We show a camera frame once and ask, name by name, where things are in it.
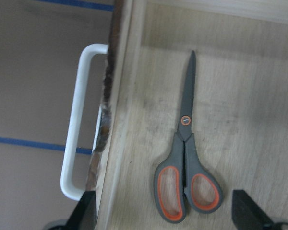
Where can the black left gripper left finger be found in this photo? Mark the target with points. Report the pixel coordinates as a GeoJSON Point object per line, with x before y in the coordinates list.
{"type": "Point", "coordinates": [83, 216]}

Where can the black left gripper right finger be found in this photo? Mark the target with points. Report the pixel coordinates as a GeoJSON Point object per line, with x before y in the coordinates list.
{"type": "Point", "coordinates": [247, 215]}

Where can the grey orange handled scissors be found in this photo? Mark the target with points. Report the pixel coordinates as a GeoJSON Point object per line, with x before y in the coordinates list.
{"type": "Point", "coordinates": [175, 177]}

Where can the wooden drawer with white handle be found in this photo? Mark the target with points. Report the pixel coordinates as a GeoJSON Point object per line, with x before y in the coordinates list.
{"type": "Point", "coordinates": [240, 114]}

